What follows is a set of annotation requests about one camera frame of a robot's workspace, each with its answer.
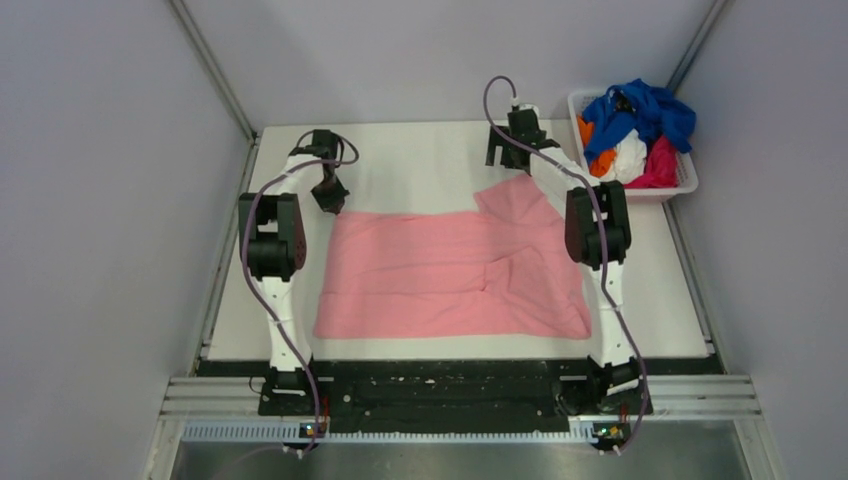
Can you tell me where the white t-shirt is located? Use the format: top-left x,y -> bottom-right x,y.
600,129 -> 648,185

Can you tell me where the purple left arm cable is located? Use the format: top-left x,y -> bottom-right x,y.
239,129 -> 361,458

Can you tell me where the pink t-shirt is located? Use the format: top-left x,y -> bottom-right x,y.
314,175 -> 591,340

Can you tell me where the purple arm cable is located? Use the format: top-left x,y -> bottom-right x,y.
239,129 -> 361,458
482,74 -> 653,455

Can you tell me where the magenta t-shirt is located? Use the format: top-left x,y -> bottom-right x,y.
624,135 -> 678,188

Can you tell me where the blue t-shirt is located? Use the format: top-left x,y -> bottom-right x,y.
582,79 -> 697,164

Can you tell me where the orange t-shirt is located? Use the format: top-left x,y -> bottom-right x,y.
577,116 -> 617,178

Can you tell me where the white plastic laundry basket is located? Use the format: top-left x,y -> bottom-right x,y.
567,87 -> 699,204

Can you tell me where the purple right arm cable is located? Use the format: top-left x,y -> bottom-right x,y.
482,74 -> 653,455

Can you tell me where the aluminium front rail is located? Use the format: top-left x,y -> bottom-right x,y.
160,375 -> 762,444

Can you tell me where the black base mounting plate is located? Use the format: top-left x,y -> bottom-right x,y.
196,356 -> 725,436

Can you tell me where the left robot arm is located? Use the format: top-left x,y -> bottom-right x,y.
238,129 -> 349,414

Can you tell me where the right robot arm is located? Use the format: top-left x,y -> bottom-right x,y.
486,104 -> 641,412

